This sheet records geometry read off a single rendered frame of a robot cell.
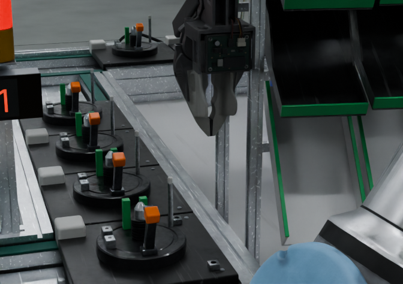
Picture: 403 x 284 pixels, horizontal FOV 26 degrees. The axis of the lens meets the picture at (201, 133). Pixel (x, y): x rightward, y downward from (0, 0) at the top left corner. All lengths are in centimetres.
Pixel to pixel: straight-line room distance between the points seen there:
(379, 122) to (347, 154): 10
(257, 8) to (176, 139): 92
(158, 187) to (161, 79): 96
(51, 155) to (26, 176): 10
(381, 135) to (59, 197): 58
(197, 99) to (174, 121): 128
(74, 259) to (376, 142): 53
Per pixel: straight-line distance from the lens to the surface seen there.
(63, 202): 157
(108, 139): 182
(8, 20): 135
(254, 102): 138
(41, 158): 179
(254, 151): 141
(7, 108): 137
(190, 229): 145
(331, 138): 144
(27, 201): 161
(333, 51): 143
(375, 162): 146
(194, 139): 222
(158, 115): 241
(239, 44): 102
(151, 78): 253
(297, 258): 62
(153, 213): 126
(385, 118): 150
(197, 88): 108
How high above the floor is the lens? 157
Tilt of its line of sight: 18 degrees down
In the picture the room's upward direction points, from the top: straight up
